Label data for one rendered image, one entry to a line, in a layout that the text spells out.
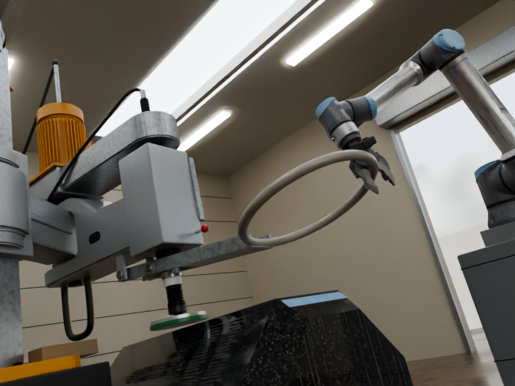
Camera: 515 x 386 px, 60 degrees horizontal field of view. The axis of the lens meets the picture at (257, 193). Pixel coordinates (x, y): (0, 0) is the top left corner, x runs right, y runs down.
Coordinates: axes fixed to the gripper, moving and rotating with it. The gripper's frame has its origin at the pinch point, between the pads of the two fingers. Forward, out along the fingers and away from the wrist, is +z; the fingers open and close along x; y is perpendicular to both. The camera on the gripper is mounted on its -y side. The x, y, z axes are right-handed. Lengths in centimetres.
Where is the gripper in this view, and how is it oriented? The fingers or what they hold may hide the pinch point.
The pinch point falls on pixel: (384, 185)
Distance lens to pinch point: 144.7
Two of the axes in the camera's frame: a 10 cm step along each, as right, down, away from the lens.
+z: 4.4, 7.9, -4.2
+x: -8.9, 4.2, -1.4
